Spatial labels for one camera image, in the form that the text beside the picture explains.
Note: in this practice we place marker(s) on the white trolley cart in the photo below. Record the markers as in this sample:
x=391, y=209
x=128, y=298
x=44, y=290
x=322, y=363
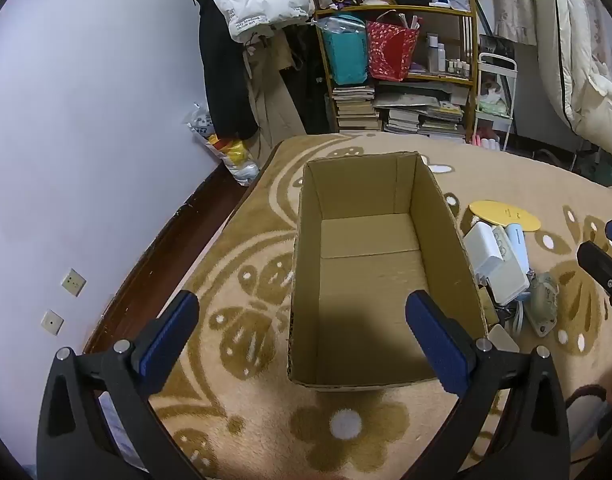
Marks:
x=493, y=110

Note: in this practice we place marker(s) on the grey-green round tin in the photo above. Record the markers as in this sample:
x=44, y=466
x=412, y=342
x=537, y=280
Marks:
x=542, y=305

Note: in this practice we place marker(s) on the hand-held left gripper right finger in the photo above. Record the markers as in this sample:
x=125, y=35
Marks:
x=436, y=345

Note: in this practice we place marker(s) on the white remote control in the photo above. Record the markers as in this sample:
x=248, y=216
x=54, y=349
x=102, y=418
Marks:
x=508, y=280

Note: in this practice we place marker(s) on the wooden bookshelf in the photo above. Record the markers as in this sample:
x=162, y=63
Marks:
x=461, y=15

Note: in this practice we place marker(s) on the white duvet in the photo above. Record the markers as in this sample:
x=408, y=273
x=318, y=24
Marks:
x=586, y=60

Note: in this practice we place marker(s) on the white cylindrical power bank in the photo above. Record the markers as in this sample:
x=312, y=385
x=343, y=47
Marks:
x=518, y=245

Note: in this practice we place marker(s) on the cardboard box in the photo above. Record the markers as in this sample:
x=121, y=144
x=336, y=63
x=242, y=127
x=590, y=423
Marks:
x=366, y=285

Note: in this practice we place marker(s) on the messy pile of magazines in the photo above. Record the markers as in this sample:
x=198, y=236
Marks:
x=426, y=115

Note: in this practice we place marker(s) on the row of small bottles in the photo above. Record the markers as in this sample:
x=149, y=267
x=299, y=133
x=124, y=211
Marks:
x=443, y=57

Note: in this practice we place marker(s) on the beige coat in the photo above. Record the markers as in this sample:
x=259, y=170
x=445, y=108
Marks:
x=273, y=105

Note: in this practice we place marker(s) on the white plug adapter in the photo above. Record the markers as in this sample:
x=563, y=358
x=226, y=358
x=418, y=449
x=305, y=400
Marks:
x=482, y=250

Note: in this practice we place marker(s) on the teal bag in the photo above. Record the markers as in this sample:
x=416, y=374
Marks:
x=343, y=55

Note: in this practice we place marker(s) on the dark wooden bed frame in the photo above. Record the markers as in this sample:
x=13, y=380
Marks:
x=161, y=255

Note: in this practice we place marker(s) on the red patterned bag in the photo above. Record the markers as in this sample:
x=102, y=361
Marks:
x=388, y=50

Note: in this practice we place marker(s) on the black coat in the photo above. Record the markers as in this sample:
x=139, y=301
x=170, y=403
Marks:
x=221, y=75

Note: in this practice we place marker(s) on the yellow round disc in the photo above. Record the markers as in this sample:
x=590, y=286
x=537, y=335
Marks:
x=506, y=215

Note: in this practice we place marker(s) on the plastic bag with yellow items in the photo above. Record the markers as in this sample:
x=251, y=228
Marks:
x=231, y=155

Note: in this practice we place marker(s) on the wall socket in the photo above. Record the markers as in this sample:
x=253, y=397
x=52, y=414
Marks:
x=52, y=322
x=73, y=282

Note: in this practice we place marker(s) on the stack of books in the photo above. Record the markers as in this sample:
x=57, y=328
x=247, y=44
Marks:
x=356, y=110

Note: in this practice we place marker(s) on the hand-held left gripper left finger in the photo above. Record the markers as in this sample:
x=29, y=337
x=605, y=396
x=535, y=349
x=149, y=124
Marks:
x=168, y=340

